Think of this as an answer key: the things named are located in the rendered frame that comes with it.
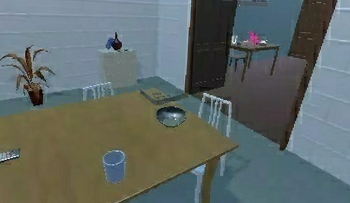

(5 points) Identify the dark brown room door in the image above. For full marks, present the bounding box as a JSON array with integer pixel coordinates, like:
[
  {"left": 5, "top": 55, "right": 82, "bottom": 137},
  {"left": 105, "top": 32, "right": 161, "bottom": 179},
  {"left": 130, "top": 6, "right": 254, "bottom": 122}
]
[{"left": 184, "top": 0, "right": 238, "bottom": 97}]

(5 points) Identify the brown wooden side table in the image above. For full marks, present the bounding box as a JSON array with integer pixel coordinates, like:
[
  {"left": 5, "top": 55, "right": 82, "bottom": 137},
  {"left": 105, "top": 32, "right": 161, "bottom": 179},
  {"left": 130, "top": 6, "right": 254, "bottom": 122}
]
[{"left": 227, "top": 40, "right": 281, "bottom": 85}]

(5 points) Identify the white cupboard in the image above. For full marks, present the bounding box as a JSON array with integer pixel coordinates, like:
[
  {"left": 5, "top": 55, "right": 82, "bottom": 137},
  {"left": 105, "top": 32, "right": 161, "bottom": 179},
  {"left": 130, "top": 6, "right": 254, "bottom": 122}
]
[{"left": 96, "top": 46, "right": 140, "bottom": 90}]

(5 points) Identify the pale blue cup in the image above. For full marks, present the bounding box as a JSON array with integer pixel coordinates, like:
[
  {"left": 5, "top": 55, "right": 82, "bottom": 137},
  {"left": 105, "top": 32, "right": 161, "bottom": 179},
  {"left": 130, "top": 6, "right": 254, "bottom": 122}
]
[{"left": 101, "top": 149, "right": 127, "bottom": 185}]

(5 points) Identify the brown potted house plant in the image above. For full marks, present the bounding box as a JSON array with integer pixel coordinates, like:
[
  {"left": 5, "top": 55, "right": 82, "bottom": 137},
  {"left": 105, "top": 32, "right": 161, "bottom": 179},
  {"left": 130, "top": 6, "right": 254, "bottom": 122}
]
[{"left": 0, "top": 43, "right": 58, "bottom": 108}]

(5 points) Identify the grey chair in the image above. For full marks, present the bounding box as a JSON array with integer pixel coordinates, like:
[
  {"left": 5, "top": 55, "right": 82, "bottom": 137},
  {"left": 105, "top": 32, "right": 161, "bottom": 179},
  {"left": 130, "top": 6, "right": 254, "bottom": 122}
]
[{"left": 227, "top": 47, "right": 249, "bottom": 74}]

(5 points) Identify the grey metal bowl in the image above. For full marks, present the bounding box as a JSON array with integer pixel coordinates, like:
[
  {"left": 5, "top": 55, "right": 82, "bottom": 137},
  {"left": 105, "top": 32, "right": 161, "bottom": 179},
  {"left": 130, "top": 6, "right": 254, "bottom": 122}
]
[{"left": 155, "top": 105, "right": 188, "bottom": 129}]

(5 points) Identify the tan wooden dining table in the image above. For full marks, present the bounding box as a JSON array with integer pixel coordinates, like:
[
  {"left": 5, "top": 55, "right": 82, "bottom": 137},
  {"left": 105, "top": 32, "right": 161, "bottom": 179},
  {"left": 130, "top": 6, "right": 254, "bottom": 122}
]
[{"left": 0, "top": 83, "right": 242, "bottom": 203}]

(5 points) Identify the pink object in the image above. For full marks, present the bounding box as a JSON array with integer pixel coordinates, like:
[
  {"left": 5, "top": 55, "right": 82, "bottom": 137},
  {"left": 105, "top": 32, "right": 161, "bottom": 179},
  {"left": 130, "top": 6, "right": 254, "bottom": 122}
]
[{"left": 247, "top": 30, "right": 261, "bottom": 46}]

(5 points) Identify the dark red vase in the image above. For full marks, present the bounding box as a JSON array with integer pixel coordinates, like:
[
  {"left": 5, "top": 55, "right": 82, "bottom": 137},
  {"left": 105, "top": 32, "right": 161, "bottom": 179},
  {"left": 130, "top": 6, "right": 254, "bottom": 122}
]
[{"left": 112, "top": 31, "right": 124, "bottom": 52}]

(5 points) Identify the olive green book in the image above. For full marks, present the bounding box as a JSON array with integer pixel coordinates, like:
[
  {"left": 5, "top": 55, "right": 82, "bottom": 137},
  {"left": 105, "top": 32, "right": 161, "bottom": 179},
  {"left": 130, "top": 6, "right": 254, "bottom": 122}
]
[{"left": 139, "top": 87, "right": 173, "bottom": 106}]

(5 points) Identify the blue crumpled object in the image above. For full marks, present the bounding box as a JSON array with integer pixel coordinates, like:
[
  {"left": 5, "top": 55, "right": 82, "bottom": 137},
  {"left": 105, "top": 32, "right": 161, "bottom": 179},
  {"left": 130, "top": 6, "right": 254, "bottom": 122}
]
[{"left": 105, "top": 36, "right": 116, "bottom": 51}]

